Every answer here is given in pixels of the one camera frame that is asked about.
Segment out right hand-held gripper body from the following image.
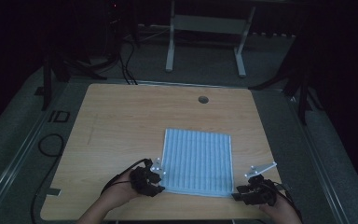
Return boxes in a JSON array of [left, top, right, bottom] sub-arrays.
[[243, 161, 280, 207]]

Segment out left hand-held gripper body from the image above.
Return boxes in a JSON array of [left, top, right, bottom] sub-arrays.
[[129, 156, 168, 198]]

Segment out blue striped towel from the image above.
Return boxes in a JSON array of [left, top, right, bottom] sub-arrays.
[[160, 128, 235, 198]]

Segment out person's left hand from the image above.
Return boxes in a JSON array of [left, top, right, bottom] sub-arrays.
[[101, 169, 142, 203]]

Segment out person's right hand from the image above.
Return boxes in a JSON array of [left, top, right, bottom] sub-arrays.
[[258, 193, 300, 224]]

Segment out black metal stand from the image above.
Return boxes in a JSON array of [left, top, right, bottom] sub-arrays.
[[247, 46, 324, 126], [41, 46, 121, 112]]

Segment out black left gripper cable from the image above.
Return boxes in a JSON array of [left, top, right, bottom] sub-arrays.
[[100, 158, 153, 196]]

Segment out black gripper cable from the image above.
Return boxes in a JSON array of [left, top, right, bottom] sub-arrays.
[[100, 158, 153, 196], [273, 181, 304, 222]]

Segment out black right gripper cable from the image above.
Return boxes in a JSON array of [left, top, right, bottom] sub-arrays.
[[273, 181, 304, 222]]

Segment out metal floor rail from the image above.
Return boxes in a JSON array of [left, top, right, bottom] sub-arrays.
[[0, 81, 73, 216], [287, 91, 352, 224]]

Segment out black looped floor cable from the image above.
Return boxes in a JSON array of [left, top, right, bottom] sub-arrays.
[[29, 133, 65, 224]]

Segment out black cables on floor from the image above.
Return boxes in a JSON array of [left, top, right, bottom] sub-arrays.
[[117, 40, 139, 86]]

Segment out white metal desk frame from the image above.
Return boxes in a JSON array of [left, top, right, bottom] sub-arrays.
[[165, 0, 257, 78]]

